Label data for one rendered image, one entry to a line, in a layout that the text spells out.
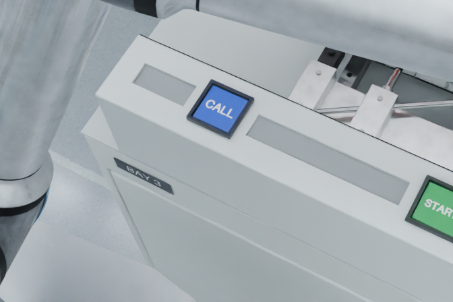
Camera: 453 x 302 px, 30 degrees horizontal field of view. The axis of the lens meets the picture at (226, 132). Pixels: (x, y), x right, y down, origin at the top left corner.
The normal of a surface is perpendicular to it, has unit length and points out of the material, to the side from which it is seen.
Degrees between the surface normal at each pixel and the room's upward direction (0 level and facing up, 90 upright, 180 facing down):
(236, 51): 0
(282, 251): 90
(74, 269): 0
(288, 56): 0
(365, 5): 48
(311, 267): 90
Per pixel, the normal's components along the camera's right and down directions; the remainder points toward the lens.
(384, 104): -0.08, -0.48
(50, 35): 0.10, 0.69
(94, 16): 0.65, 0.69
